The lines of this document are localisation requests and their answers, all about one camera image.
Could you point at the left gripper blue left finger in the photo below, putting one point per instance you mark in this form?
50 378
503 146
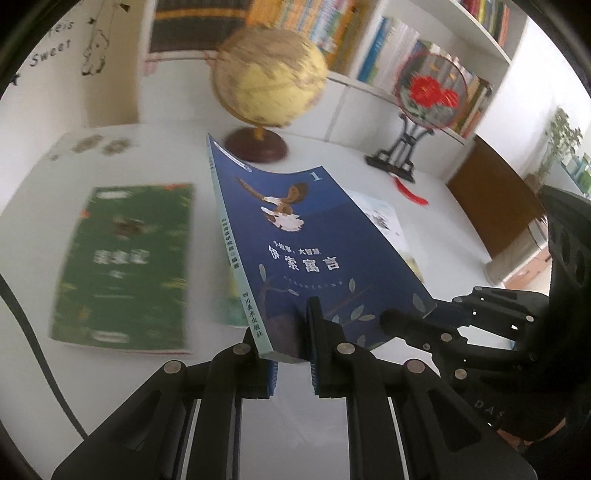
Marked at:
259 376

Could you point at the yellow desk globe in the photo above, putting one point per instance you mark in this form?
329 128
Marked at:
266 78

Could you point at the green yellow flower book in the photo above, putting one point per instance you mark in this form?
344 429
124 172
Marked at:
227 305

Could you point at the embroidered round fan on stand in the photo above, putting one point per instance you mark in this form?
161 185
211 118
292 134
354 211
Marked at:
431 92

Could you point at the white blue book row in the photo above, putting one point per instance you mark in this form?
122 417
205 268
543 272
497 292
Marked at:
393 43

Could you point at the dark blue bird book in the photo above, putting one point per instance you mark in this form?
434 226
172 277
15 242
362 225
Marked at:
293 236

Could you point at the red tassel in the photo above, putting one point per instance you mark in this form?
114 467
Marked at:
408 194

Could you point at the yellow meadow rabbit book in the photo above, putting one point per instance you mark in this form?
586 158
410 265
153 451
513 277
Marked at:
386 220

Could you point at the white bookshelf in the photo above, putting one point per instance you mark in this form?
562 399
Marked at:
365 43

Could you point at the beige thermos bottle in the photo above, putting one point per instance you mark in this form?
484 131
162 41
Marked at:
518 265

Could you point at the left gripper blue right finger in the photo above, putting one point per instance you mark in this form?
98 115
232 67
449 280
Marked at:
327 376

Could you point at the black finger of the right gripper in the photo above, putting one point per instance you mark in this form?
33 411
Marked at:
436 333

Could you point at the yellow orange book row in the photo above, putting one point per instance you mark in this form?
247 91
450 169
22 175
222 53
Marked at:
333 26

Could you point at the green beetle insect book 02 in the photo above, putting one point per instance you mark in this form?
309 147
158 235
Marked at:
124 279

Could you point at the glass vase with dried flowers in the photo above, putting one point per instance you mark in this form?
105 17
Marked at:
562 140

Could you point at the black book set row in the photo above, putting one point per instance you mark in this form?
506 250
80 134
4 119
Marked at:
195 25

